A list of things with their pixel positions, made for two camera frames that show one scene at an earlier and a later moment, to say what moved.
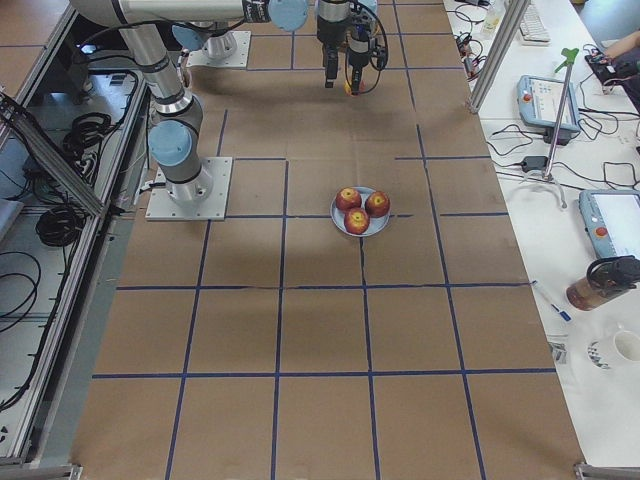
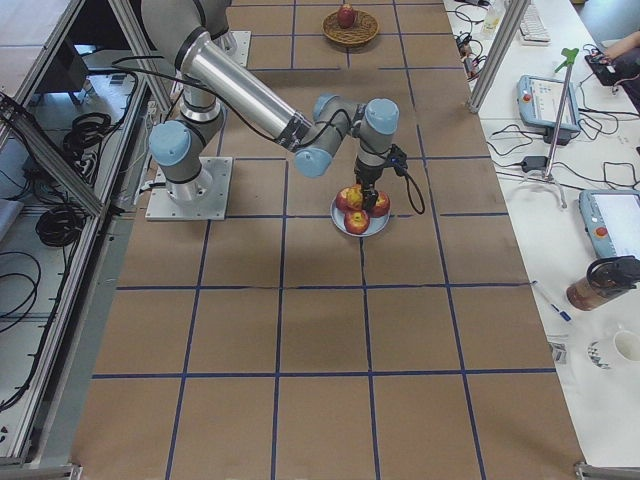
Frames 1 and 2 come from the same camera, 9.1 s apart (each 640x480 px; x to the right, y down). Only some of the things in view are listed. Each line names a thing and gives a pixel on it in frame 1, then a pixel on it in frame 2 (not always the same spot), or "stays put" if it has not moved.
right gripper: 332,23 -> 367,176
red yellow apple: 348,87 -> 353,195
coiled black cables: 60,226 stays put
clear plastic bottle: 493,18 stays put
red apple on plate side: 377,204 stays put
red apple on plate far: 348,198 stays put
